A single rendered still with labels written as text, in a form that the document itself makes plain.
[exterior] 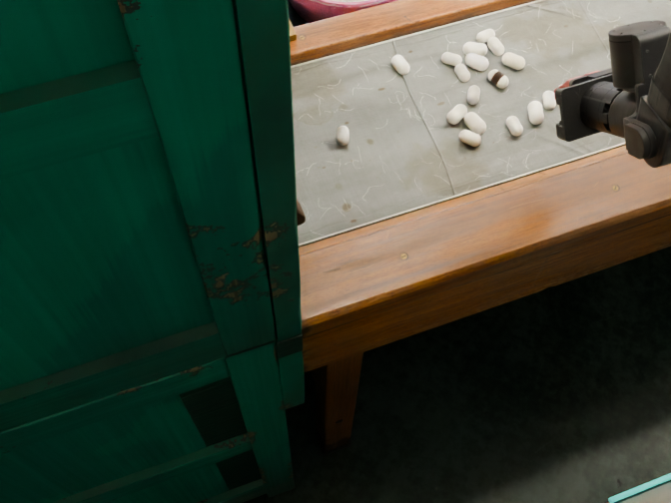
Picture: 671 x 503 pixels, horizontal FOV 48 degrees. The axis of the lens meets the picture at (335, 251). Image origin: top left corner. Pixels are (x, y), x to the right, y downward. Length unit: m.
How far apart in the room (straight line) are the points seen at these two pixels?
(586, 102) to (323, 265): 0.37
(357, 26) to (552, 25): 0.32
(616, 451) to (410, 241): 0.93
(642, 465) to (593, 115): 1.03
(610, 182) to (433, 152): 0.25
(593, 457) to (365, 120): 0.96
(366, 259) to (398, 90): 0.31
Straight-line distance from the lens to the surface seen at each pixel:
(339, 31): 1.21
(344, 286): 0.96
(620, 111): 0.90
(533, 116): 1.15
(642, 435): 1.82
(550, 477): 1.73
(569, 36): 1.30
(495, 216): 1.03
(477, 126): 1.12
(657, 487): 1.52
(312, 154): 1.09
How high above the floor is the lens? 1.63
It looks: 62 degrees down
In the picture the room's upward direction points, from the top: 3 degrees clockwise
